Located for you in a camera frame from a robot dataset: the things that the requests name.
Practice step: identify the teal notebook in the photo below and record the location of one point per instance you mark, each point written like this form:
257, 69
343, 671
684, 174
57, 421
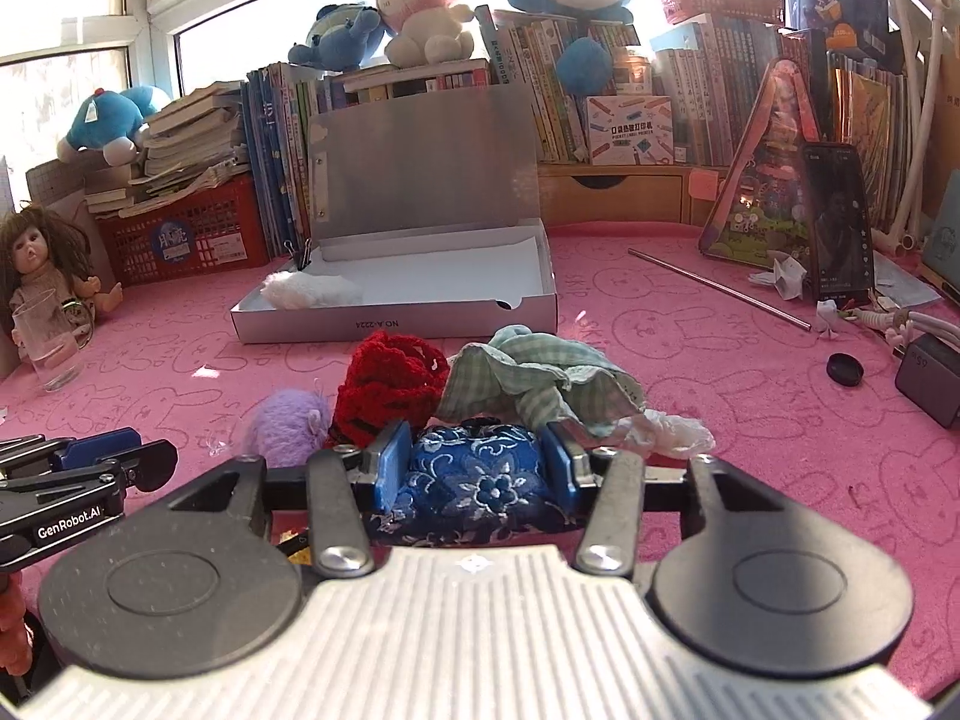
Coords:
946, 247

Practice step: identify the red crocheted pouch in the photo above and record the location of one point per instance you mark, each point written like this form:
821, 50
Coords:
382, 382

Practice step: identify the grey power adapter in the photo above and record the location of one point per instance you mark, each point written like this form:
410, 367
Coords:
930, 382

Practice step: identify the red plastic basket with sticker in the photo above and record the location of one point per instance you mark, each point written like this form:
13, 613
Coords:
187, 232

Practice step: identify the white folded paper figure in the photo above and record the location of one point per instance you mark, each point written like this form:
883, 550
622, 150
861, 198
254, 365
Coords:
787, 274

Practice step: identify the row of blue booklets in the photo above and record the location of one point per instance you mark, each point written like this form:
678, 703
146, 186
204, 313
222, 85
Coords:
277, 157

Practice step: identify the brown-haired doll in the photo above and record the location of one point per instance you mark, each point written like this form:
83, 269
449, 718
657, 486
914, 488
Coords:
37, 262

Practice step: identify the small glass jar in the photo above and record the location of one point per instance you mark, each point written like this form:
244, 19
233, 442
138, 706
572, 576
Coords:
630, 69

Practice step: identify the pile of worn books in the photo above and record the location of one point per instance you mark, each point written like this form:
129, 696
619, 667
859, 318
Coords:
187, 139

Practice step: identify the clear glass cup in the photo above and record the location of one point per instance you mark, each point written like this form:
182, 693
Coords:
45, 349

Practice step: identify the black round cap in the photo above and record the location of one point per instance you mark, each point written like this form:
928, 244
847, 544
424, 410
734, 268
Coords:
845, 369

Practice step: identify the light blue paper sheet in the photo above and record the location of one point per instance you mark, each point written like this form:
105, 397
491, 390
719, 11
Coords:
904, 286

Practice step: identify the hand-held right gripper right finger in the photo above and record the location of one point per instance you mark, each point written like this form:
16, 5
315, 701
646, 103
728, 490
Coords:
560, 465

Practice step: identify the wooden shelf with drawer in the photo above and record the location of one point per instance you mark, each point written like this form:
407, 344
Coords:
622, 191

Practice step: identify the row of upright books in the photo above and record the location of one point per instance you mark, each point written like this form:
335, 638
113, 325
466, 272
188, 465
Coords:
697, 90

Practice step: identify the white fluffy ball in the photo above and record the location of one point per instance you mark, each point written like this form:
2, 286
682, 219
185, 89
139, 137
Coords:
307, 289

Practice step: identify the green checked cloth pouch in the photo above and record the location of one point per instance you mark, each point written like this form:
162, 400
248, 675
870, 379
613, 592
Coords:
525, 375

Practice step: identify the pink sticky note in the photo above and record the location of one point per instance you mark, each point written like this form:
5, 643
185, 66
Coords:
703, 184

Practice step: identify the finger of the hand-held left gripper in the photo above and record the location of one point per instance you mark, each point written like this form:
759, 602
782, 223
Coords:
150, 465
97, 446

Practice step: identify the brown cardboard box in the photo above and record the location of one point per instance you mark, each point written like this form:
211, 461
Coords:
949, 135

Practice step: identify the metal straw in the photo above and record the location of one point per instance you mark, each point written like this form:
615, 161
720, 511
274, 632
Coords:
712, 289

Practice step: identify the pink white rabbit plush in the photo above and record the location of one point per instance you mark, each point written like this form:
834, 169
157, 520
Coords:
420, 0

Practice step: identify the white label printer box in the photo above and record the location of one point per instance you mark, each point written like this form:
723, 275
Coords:
630, 127

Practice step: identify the blue white cat plush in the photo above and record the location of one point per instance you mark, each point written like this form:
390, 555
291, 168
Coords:
105, 124

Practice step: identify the black binder clip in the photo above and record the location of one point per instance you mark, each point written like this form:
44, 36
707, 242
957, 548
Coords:
304, 251

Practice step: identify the white plastic pipes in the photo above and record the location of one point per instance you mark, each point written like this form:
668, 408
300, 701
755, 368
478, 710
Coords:
926, 90

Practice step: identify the white tissue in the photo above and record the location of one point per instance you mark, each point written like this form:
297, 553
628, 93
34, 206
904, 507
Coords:
667, 431

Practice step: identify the pink triangular toy house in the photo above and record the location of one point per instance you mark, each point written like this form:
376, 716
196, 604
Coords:
765, 180

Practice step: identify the blue elephant plush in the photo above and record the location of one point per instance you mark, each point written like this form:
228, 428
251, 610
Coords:
341, 37

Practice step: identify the grey cardboard sheet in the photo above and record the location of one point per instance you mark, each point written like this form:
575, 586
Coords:
52, 187

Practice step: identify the silver cardboard box with lid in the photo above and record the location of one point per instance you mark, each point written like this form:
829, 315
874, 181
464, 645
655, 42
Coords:
420, 165

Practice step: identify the blue embroidered pouch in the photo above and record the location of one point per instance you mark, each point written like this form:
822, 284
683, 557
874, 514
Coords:
472, 480

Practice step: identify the orange ribbed object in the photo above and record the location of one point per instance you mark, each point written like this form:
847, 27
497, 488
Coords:
11, 630

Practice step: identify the flat stack of books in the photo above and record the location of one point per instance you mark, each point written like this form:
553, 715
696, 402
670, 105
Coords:
420, 82

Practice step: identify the black smartphone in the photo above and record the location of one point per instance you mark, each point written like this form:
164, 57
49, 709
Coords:
836, 217

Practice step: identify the shiny gold folders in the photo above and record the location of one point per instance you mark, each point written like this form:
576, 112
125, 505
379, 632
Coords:
870, 120

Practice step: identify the small white figurine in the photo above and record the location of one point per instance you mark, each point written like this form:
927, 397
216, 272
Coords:
826, 315

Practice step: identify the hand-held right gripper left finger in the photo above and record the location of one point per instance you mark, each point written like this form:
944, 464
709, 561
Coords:
390, 465

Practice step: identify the purple fluffy ball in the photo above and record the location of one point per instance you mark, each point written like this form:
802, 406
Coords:
289, 427

